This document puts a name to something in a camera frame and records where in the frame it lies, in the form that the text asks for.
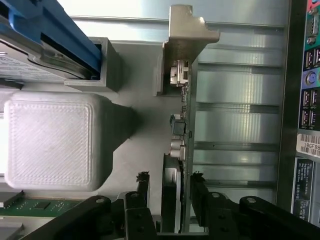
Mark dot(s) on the blue disk carrier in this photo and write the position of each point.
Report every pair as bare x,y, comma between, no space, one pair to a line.
62,27

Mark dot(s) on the black label sticker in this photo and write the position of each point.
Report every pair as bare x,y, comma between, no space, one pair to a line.
301,190

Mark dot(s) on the computer rear I/O panel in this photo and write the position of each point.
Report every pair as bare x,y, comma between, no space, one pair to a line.
290,100

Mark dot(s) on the graphics card with metal bracket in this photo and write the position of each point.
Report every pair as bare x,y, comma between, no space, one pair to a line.
188,50

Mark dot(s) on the gray printed parts rack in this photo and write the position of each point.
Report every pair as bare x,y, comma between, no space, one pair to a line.
50,140

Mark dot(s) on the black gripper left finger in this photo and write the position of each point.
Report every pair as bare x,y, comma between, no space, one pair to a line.
136,220

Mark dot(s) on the silver hard disk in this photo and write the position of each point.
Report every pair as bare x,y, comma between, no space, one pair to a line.
22,66

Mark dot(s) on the green circuit board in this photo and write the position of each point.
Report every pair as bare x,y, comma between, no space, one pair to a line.
30,206

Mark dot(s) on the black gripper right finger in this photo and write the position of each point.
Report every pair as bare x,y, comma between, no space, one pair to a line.
217,217

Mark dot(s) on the white barcode sticker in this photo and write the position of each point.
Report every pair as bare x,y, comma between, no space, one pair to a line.
308,145

